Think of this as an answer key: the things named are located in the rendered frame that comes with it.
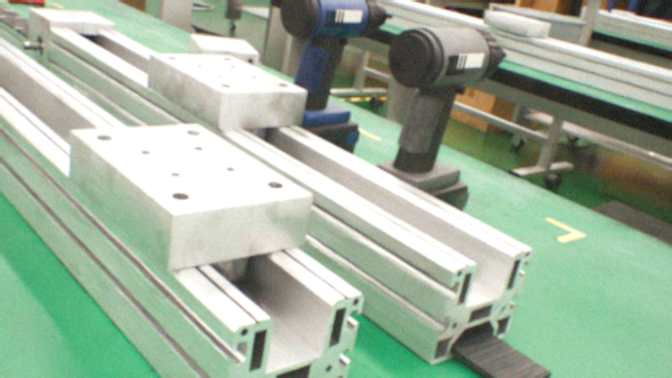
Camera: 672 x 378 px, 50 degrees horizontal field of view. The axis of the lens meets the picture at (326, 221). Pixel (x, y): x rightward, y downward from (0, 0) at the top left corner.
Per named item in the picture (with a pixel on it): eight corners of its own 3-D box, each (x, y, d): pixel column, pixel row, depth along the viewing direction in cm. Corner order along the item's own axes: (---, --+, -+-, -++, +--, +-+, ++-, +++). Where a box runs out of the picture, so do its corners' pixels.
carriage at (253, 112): (144, 110, 85) (148, 52, 82) (223, 107, 92) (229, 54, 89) (215, 155, 74) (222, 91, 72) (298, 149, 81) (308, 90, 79)
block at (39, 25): (12, 68, 113) (12, 7, 110) (88, 68, 121) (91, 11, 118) (32, 83, 107) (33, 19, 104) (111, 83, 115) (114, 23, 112)
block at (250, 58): (170, 90, 117) (175, 32, 114) (238, 96, 121) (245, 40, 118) (178, 108, 109) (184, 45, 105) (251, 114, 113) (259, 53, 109)
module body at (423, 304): (48, 83, 109) (49, 27, 106) (111, 83, 115) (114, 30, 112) (428, 366, 55) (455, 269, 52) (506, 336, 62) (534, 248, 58)
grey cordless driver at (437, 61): (344, 219, 80) (384, 19, 71) (440, 191, 94) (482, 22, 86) (399, 246, 75) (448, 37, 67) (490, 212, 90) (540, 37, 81)
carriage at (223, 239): (66, 211, 56) (69, 128, 53) (190, 196, 63) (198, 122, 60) (163, 310, 45) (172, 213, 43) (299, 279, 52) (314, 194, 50)
